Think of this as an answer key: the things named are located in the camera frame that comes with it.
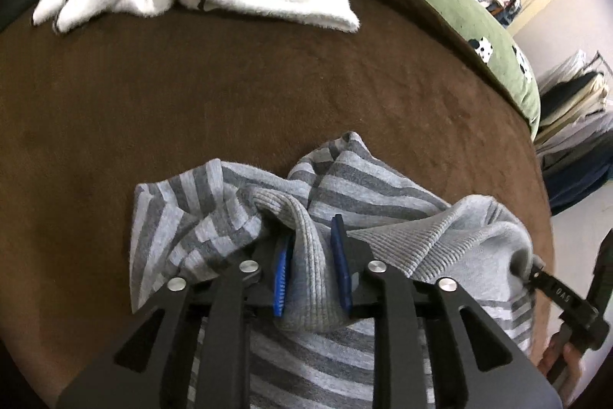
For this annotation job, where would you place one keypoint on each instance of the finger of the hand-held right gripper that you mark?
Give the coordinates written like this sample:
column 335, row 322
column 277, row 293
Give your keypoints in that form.
column 560, row 291

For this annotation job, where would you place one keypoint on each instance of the grey striped hoodie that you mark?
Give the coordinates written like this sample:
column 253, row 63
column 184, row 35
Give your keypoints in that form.
column 373, row 193

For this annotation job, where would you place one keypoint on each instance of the hanging clothes on rack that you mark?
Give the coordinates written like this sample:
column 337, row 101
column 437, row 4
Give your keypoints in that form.
column 579, row 126

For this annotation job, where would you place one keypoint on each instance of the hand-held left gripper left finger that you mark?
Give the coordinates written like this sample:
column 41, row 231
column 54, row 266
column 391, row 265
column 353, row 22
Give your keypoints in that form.
column 282, row 277

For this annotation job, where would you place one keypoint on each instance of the person's right hand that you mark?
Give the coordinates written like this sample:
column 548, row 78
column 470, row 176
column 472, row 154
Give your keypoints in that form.
column 573, row 366

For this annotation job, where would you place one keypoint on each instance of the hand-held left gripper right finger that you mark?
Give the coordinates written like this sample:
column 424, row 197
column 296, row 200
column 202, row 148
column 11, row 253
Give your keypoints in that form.
column 341, row 260

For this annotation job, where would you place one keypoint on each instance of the brown blanket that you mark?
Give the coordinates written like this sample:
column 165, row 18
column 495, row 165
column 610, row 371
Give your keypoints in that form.
column 191, row 102

